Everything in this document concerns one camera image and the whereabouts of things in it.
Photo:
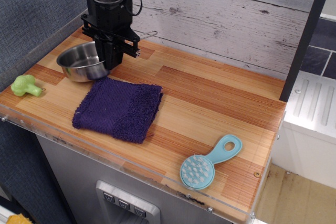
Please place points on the stainless steel pot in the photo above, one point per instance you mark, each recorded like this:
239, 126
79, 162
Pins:
81, 63

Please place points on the green toy broccoli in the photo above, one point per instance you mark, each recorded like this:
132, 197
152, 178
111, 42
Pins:
25, 84

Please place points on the clear acrylic edge guard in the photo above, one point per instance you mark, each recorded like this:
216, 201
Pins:
78, 164

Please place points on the light blue scrub brush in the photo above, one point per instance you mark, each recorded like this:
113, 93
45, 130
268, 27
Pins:
198, 171

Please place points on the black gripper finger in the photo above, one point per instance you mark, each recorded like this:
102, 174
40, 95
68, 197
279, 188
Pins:
108, 53

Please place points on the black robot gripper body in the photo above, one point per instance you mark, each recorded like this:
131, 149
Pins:
111, 21

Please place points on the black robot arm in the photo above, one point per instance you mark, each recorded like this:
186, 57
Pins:
108, 23

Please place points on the yellow object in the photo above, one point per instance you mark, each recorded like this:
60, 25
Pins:
18, 219

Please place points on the silver dispenser panel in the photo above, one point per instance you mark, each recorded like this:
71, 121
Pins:
119, 206

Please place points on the white ribbed box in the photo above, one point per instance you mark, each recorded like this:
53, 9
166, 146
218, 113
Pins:
306, 138

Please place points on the purple terry cloth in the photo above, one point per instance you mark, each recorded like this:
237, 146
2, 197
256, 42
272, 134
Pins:
120, 109

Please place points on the black vertical post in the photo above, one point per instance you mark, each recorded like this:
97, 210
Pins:
309, 28

